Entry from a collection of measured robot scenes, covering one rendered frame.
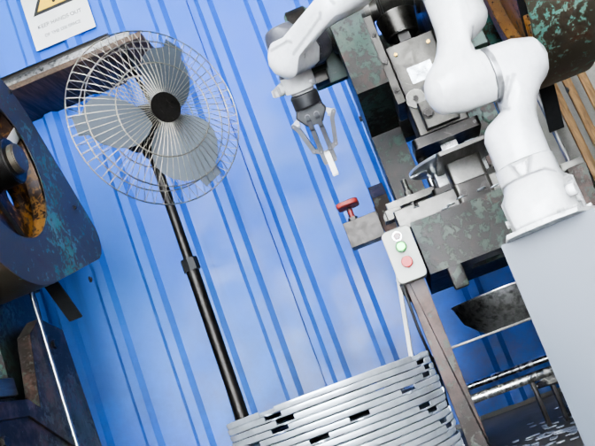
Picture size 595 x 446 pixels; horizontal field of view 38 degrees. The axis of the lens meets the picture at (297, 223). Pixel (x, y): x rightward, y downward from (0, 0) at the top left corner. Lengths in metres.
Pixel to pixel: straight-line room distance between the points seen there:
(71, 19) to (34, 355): 1.76
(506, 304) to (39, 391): 1.55
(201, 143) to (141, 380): 1.35
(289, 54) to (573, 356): 0.98
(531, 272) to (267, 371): 2.17
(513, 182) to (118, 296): 2.49
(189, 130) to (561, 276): 1.44
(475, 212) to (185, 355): 1.82
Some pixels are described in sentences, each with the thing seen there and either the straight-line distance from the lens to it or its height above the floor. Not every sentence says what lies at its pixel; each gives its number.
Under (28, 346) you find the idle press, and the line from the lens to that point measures 3.08.
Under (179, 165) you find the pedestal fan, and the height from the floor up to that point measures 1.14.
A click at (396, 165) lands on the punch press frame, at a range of 2.74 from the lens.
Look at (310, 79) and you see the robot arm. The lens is 2.28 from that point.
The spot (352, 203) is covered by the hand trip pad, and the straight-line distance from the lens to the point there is 2.28.
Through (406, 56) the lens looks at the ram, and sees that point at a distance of 2.56.
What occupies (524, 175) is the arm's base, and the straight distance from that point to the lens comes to 1.68.
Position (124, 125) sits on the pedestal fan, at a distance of 2.73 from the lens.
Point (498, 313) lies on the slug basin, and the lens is 2.38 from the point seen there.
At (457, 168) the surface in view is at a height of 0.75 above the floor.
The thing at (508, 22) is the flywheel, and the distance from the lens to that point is 2.98.
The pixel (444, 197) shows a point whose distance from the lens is 2.39.
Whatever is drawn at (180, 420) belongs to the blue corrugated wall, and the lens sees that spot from 3.78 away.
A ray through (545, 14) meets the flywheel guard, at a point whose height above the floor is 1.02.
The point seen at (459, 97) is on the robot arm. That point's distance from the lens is 1.73.
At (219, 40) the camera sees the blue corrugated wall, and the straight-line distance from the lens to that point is 3.96.
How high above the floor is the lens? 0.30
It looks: 11 degrees up
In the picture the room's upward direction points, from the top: 20 degrees counter-clockwise
